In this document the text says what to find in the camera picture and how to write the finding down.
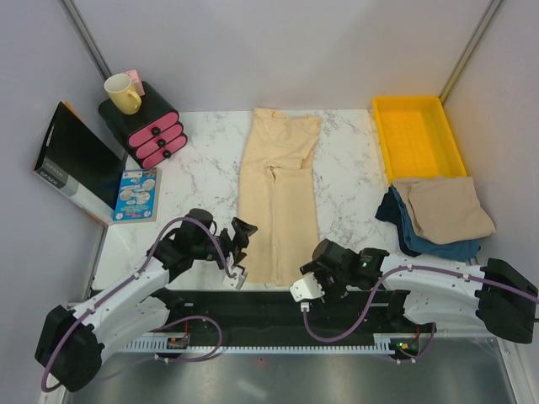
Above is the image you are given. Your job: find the yellow plastic bin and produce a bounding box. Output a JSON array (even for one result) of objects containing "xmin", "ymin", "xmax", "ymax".
[{"xmin": 371, "ymin": 96, "xmax": 467, "ymax": 183}]

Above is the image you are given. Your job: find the black cardboard box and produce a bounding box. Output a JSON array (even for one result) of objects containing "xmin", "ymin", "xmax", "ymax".
[{"xmin": 34, "ymin": 102, "xmax": 125, "ymax": 226}]

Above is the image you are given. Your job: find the black pink drawer unit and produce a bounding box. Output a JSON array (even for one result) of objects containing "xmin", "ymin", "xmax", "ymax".
[{"xmin": 99, "ymin": 82, "xmax": 188, "ymax": 169}]

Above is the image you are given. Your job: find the right white cable duct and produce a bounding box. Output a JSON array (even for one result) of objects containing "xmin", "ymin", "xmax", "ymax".
[{"xmin": 374, "ymin": 333, "xmax": 434, "ymax": 355}]

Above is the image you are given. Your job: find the left corner aluminium post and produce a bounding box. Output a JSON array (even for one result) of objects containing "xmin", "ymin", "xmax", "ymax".
[{"xmin": 58, "ymin": 0, "xmax": 112, "ymax": 81}]

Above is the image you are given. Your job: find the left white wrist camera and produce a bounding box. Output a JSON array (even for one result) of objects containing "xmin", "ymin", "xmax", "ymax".
[{"xmin": 222, "ymin": 265, "xmax": 248, "ymax": 290}]

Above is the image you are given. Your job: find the left white cable duct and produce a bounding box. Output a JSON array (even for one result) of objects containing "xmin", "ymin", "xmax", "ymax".
[{"xmin": 120, "ymin": 333, "xmax": 189, "ymax": 354}]

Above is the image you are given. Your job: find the cream yellow t shirt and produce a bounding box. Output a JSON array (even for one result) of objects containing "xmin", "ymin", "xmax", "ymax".
[{"xmin": 238, "ymin": 108, "xmax": 323, "ymax": 286}]

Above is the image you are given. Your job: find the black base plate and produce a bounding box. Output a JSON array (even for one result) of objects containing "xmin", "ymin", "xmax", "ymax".
[{"xmin": 161, "ymin": 290, "xmax": 432, "ymax": 348}]

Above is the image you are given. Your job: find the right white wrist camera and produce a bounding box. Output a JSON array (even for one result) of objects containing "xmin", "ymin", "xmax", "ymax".
[{"xmin": 289, "ymin": 273, "xmax": 325, "ymax": 302}]

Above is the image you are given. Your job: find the right corner aluminium post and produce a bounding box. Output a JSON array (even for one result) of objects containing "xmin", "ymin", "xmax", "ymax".
[{"xmin": 439, "ymin": 0, "xmax": 506, "ymax": 105}]

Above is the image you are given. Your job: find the folded navy t shirt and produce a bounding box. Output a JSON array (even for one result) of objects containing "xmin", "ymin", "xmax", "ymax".
[{"xmin": 375, "ymin": 186, "xmax": 406, "ymax": 228}]

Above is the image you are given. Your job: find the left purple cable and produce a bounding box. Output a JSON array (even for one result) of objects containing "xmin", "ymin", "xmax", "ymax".
[{"xmin": 40, "ymin": 215, "xmax": 237, "ymax": 392}]

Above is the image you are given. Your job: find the blue picture book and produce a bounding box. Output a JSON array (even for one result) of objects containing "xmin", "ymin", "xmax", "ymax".
[{"xmin": 112, "ymin": 167, "xmax": 162, "ymax": 223}]

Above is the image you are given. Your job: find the yellow ceramic mug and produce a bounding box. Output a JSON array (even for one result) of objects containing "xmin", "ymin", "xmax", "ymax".
[{"xmin": 104, "ymin": 73, "xmax": 141, "ymax": 115}]

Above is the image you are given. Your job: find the folded beige t shirt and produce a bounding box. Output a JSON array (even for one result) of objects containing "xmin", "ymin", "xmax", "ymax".
[{"xmin": 392, "ymin": 177, "xmax": 496, "ymax": 245}]

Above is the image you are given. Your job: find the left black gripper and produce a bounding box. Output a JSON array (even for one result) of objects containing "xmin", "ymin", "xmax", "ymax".
[{"xmin": 192, "ymin": 218, "xmax": 257, "ymax": 274}]

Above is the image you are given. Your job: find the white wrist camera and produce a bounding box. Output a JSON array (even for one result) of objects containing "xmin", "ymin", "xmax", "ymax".
[
  {"xmin": 289, "ymin": 273, "xmax": 325, "ymax": 302},
  {"xmin": 222, "ymin": 265, "xmax": 248, "ymax": 290}
]

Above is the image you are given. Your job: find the folded blue t shirt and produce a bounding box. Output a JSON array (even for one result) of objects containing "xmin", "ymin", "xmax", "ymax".
[{"xmin": 390, "ymin": 186, "xmax": 481, "ymax": 262}]

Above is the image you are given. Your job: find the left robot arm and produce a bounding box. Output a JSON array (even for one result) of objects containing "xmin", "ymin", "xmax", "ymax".
[{"xmin": 35, "ymin": 209, "xmax": 258, "ymax": 393}]

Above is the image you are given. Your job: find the white cable duct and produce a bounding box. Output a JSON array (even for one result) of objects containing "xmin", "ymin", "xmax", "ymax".
[
  {"xmin": 374, "ymin": 333, "xmax": 434, "ymax": 355},
  {"xmin": 120, "ymin": 333, "xmax": 189, "ymax": 354}
]

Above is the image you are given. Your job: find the corner aluminium post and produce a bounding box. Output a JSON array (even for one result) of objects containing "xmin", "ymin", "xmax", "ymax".
[
  {"xmin": 439, "ymin": 0, "xmax": 506, "ymax": 105},
  {"xmin": 58, "ymin": 0, "xmax": 112, "ymax": 81}
]

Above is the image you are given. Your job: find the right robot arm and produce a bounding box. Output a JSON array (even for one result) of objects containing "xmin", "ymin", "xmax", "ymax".
[{"xmin": 290, "ymin": 239, "xmax": 538, "ymax": 344}]

